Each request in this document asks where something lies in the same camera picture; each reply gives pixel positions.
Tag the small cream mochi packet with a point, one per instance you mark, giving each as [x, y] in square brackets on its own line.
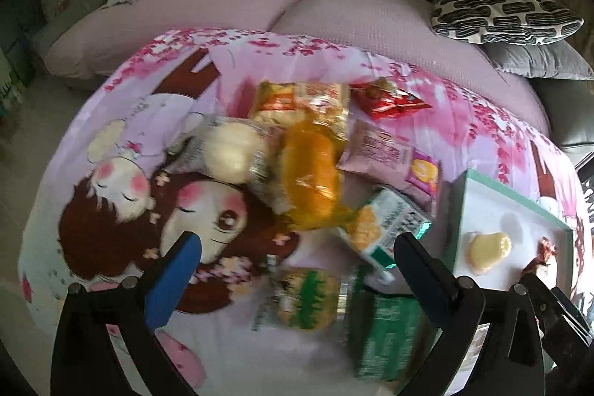
[487, 252]

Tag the small red snack packet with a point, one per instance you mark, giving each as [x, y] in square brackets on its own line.
[394, 103]

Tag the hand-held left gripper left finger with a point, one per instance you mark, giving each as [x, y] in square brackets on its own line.
[174, 275]

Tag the pink sofa seat cover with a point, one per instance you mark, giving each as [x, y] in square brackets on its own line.
[371, 20]

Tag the white box with teal edge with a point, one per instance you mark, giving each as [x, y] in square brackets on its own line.
[501, 210]

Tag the purple roll cake packet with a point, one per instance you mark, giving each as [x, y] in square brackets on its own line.
[380, 150]

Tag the orange label cake packet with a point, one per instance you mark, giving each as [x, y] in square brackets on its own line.
[297, 99]

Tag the grey cushion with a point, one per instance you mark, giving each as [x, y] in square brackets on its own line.
[547, 62]

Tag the printed blanket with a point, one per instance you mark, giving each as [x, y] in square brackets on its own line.
[116, 108]

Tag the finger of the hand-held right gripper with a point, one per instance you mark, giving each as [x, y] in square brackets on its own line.
[552, 308]

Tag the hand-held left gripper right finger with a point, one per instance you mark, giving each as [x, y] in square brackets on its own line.
[427, 284]

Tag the dark printed object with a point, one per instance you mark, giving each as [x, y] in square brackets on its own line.
[587, 187]

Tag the white printed snack packet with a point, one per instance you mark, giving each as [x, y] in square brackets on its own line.
[371, 224]

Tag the orange bread in clear wrapper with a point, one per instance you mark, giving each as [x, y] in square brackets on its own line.
[311, 173]

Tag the dark green snack packet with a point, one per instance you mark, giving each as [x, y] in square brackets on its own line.
[385, 331]

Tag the white bun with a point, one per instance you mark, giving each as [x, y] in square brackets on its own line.
[227, 150]

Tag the black and white patterned cushion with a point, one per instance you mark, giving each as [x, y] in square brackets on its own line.
[501, 8]

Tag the green round rice cracker packet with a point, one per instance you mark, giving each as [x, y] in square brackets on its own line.
[301, 298]

